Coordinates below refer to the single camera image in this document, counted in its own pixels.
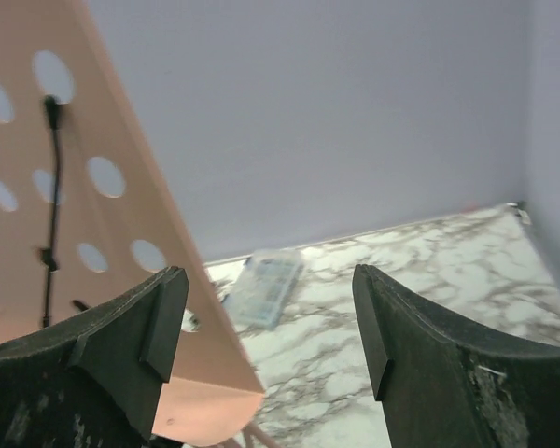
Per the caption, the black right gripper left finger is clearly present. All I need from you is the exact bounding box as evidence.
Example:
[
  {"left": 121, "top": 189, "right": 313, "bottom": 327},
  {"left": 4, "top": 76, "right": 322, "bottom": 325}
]
[{"left": 0, "top": 267, "right": 189, "bottom": 447}]

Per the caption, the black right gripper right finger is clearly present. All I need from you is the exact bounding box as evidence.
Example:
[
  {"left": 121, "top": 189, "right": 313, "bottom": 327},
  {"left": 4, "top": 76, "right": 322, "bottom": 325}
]
[{"left": 352, "top": 264, "right": 560, "bottom": 448}]

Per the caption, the pink perforated music stand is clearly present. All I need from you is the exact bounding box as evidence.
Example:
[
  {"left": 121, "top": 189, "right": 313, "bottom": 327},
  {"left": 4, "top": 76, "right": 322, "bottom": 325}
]
[{"left": 0, "top": 1, "right": 274, "bottom": 447}]

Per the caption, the clear plastic compartment box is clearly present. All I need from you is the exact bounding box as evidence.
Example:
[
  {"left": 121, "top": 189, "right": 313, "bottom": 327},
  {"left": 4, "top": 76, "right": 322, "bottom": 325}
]
[{"left": 222, "top": 249, "right": 304, "bottom": 330}]

